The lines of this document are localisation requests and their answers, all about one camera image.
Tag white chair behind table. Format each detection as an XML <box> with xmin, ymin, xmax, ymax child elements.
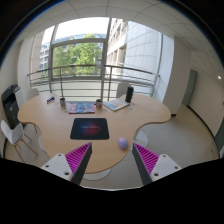
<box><xmin>116</xmin><ymin>82</ymin><xmax>130</xmax><ymax>98</ymax></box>

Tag red blue magazine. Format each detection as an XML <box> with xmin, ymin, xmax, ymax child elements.
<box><xmin>69</xmin><ymin>103</ymin><xmax>95</xmax><ymax>114</ymax></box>

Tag white chair far left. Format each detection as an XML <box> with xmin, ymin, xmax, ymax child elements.
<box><xmin>26</xmin><ymin>88</ymin><xmax>39</xmax><ymax>100</ymax></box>

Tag metal balcony railing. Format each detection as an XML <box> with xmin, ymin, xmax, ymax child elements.
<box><xmin>27</xmin><ymin>64</ymin><xmax>159</xmax><ymax>101</ymax></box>

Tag black mouse pad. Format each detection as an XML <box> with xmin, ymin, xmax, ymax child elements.
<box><xmin>70</xmin><ymin>118</ymin><xmax>109</xmax><ymax>140</ymax></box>

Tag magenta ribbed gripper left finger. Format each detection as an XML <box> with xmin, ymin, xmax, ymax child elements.
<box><xmin>42</xmin><ymin>142</ymin><xmax>92</xmax><ymax>185</ymax></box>

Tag wooden table with white base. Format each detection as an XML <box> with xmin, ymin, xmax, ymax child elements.
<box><xmin>18</xmin><ymin>93</ymin><xmax>171</xmax><ymax>174</ymax></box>

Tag black cylindrical bottle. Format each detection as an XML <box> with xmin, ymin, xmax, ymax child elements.
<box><xmin>125</xmin><ymin>86</ymin><xmax>134</xmax><ymax>103</ymax></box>

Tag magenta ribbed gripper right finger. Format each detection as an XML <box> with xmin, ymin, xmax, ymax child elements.
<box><xmin>132</xmin><ymin>143</ymin><xmax>181</xmax><ymax>185</ymax></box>

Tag small blue black object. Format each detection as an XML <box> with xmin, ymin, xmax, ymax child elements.
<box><xmin>47</xmin><ymin>97</ymin><xmax>55</xmax><ymax>104</ymax></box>

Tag white chair wooden legs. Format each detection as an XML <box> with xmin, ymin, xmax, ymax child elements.
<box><xmin>0</xmin><ymin>120</ymin><xmax>35</xmax><ymax>160</ymax></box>

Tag dark patterned mug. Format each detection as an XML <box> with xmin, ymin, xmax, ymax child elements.
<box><xmin>60</xmin><ymin>97</ymin><xmax>66</xmax><ymax>109</ymax></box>

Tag lilac computer mouse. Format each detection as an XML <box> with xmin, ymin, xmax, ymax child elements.
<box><xmin>118</xmin><ymin>137</ymin><xmax>128</xmax><ymax>150</ymax></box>

